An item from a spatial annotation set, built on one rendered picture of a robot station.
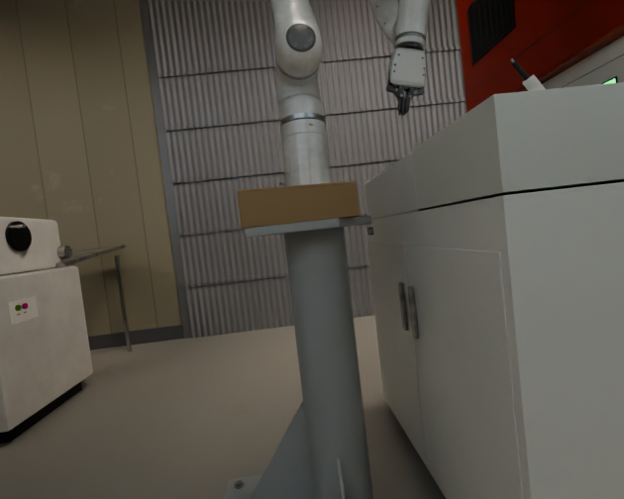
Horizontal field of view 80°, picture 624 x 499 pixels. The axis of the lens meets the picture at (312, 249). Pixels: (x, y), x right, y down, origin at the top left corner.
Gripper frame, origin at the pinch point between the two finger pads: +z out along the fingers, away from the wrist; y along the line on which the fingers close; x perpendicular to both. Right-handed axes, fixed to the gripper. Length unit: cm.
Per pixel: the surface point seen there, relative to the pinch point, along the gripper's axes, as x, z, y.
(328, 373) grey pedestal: 12, 73, 16
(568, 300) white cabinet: 50, 45, -14
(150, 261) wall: -231, 73, 145
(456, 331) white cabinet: 30, 55, -7
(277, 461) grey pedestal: 3, 101, 26
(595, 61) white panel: 0, -20, -55
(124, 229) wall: -231, 46, 169
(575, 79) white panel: -8, -18, -56
